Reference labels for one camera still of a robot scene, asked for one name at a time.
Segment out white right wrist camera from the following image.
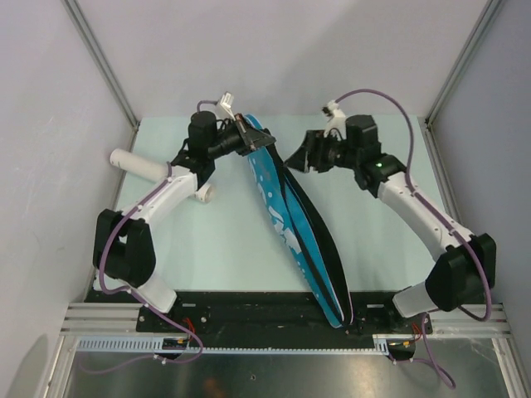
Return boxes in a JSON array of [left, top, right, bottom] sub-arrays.
[[322, 100, 346, 136]]

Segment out white slotted cable duct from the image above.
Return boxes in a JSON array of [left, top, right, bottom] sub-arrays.
[[77, 335, 415, 356]]

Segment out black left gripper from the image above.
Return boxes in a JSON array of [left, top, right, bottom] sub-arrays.
[[207, 114, 275, 160]]

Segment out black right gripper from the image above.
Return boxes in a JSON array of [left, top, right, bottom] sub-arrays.
[[285, 130, 360, 173]]

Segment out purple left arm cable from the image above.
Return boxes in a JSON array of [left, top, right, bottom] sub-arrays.
[[78, 99, 221, 374]]

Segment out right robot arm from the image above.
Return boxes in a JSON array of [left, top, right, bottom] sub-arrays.
[[285, 115, 496, 332]]

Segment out aluminium frame post right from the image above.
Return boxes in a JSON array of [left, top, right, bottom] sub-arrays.
[[425, 0, 505, 125]]

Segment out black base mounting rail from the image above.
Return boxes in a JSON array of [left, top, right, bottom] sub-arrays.
[[88, 291, 433, 352]]

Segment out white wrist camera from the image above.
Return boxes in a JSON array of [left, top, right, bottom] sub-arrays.
[[216, 91, 235, 120], [322, 100, 346, 136]]

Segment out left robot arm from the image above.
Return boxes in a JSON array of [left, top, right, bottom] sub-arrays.
[[93, 111, 275, 332]]

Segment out blue sport racket bag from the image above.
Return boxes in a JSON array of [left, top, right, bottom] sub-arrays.
[[242, 112, 354, 329]]

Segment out aluminium frame post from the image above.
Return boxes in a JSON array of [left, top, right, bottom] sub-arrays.
[[61, 0, 139, 131], [425, 0, 505, 125]]

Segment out white cardboard shuttlecock tube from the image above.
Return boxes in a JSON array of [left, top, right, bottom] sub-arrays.
[[110, 148, 215, 203]]

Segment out aluminium frame post left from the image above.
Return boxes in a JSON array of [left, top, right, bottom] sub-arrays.
[[61, 0, 139, 131]]

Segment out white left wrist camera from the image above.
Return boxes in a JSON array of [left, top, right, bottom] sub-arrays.
[[216, 91, 235, 120]]

